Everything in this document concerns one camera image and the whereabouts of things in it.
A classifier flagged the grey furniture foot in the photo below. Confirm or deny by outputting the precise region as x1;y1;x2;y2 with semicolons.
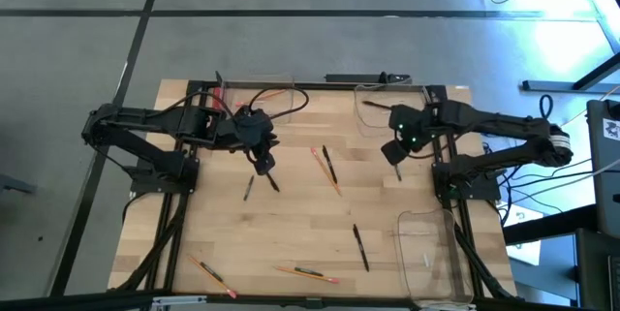
0;173;38;196

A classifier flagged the black aluminium table frame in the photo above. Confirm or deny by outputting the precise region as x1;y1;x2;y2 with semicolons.
108;79;517;302

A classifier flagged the grey desk foot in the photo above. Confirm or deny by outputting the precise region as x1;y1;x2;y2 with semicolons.
521;79;620;95

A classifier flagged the black diagonal desk leg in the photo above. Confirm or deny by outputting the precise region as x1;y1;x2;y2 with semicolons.
573;51;620;91

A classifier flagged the black left arm cable bundle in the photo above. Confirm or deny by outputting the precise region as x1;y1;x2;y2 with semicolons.
115;193;191;293

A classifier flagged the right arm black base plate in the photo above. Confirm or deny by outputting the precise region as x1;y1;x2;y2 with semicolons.
431;162;503;202

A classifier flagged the dark grey cabinet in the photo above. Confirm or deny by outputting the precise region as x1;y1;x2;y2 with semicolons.
584;98;620;239

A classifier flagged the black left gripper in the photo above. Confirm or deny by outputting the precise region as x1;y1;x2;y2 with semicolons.
232;109;282;155

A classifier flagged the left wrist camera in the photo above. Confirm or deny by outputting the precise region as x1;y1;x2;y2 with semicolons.
252;153;277;177

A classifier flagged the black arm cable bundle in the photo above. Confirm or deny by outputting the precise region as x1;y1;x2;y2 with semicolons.
452;223;515;301
115;193;191;293

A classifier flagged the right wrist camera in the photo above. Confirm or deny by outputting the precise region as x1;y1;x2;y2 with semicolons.
380;138;412;167

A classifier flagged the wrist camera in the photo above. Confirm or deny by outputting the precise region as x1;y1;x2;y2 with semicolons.
380;138;412;167
252;153;277;177

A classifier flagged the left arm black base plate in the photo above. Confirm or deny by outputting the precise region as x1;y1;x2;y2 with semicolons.
129;155;201;195

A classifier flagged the white paper sheet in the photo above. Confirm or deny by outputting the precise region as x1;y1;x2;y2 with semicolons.
503;203;543;266

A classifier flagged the black right arm cable loop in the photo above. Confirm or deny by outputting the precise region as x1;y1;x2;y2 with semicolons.
539;93;555;119

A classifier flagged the black floor beam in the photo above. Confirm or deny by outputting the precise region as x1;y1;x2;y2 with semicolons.
502;202;600;247

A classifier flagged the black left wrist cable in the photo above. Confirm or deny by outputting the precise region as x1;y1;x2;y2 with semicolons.
246;86;311;121

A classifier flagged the red stapler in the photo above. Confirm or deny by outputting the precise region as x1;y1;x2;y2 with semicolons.
211;85;227;111

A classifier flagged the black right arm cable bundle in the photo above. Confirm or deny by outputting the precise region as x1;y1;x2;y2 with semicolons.
452;223;515;301

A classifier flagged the clear plastic bin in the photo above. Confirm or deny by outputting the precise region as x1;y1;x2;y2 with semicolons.
356;76;436;132
395;208;475;303
222;79;296;118

